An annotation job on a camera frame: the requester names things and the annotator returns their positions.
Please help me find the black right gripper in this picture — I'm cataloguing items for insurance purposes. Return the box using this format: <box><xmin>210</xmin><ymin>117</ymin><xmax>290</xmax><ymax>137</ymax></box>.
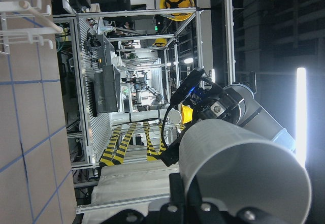
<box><xmin>160</xmin><ymin>86</ymin><xmax>241</xmax><ymax>167</ymax></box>

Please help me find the white wire cup rack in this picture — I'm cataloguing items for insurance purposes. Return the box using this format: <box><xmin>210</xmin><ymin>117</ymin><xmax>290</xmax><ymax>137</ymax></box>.
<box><xmin>1</xmin><ymin>0</ymin><xmax>63</xmax><ymax>55</ymax></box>

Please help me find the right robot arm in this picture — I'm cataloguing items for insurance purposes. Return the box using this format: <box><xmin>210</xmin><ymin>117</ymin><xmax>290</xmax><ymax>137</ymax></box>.
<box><xmin>160</xmin><ymin>84</ymin><xmax>301</xmax><ymax>181</ymax></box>

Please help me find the yellow hard hat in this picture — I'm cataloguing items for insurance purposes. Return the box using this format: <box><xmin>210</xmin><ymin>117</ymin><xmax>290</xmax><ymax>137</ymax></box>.
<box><xmin>159</xmin><ymin>0</ymin><xmax>195</xmax><ymax>21</ymax></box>

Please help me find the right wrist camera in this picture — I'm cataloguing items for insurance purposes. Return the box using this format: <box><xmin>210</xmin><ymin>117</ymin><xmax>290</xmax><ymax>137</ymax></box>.
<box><xmin>170</xmin><ymin>68</ymin><xmax>205</xmax><ymax>106</ymax></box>

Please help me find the grey plastic cup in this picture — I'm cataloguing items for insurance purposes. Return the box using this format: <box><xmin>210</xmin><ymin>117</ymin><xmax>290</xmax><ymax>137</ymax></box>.
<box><xmin>179</xmin><ymin>119</ymin><xmax>311</xmax><ymax>223</ymax></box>

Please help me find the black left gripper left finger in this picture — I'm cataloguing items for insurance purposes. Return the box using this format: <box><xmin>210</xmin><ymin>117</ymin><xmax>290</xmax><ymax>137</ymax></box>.
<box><xmin>169</xmin><ymin>173</ymin><xmax>186</xmax><ymax>205</ymax></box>

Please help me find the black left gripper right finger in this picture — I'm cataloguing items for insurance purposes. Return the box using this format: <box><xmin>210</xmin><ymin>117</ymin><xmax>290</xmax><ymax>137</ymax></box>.
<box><xmin>187</xmin><ymin>176</ymin><xmax>203</xmax><ymax>205</ymax></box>

